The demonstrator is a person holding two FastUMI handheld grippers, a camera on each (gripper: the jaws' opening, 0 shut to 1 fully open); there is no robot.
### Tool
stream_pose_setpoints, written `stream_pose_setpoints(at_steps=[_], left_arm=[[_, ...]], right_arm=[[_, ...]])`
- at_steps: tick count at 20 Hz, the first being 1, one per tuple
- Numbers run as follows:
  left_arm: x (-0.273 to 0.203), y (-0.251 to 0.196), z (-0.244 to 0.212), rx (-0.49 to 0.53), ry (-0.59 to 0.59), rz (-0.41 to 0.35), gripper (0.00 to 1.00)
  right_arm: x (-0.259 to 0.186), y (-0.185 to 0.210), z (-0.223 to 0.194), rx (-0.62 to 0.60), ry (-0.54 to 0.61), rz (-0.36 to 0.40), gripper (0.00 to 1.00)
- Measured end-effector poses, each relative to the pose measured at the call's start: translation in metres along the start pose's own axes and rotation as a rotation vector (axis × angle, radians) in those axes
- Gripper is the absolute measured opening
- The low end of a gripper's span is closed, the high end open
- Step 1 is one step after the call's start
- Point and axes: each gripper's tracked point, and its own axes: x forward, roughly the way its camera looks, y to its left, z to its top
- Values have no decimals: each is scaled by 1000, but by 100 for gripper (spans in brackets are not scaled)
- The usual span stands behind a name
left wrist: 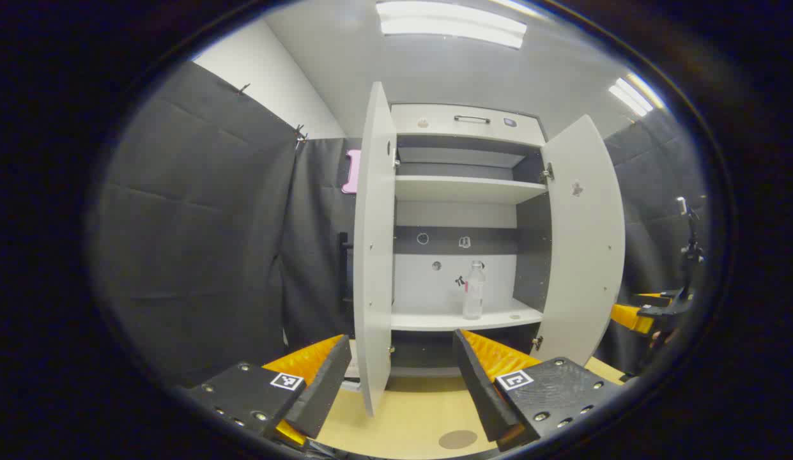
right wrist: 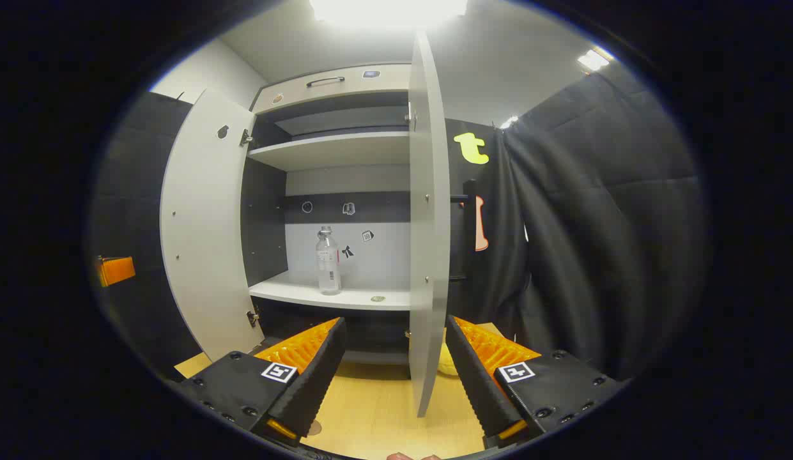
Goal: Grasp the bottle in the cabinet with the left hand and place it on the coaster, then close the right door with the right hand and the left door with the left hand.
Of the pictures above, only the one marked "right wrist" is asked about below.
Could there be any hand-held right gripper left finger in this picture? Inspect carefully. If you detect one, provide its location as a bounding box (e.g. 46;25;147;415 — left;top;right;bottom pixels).
179;318;348;447

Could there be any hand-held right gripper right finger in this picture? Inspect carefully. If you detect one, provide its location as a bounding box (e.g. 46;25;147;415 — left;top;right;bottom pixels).
445;315;627;448

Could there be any white cabinet door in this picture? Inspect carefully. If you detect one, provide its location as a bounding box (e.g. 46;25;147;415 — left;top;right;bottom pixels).
406;31;451;418
160;88;266;363

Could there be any clear plastic bottle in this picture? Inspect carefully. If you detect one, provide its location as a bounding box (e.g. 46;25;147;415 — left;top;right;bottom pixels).
316;226;342;296

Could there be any white and grey cabinet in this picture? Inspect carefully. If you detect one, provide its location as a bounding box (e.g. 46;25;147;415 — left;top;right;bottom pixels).
242;63;413;366

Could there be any white cabinet shelf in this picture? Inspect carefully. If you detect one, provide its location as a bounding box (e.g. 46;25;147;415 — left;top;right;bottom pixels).
248;131;411;172
249;270;412;312

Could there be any white cabinet drawer front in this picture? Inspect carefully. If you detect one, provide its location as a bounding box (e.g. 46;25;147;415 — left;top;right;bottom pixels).
252;64;412;116

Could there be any small ceiling light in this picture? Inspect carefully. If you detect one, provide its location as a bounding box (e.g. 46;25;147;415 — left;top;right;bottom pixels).
576;48;611;71

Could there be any long ceiling light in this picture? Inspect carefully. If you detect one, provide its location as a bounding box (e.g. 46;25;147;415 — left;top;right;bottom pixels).
310;0;467;26

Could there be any black door handle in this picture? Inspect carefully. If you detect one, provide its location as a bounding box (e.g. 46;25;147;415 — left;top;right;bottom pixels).
450;180;478;283

